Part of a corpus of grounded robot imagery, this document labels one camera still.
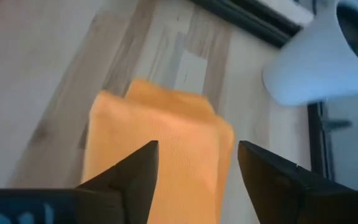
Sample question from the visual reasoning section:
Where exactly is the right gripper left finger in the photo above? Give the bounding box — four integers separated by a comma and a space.
76, 139, 160, 224

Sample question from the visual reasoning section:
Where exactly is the orange microfiber towel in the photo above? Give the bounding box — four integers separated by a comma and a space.
81, 77, 236, 224

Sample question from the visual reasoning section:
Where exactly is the black aluminium table frame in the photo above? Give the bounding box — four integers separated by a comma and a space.
191, 0, 352, 183

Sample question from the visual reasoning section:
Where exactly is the white plant pot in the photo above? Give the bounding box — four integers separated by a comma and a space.
262, 0, 358, 107

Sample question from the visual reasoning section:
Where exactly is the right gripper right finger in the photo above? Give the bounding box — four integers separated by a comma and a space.
237, 140, 358, 224

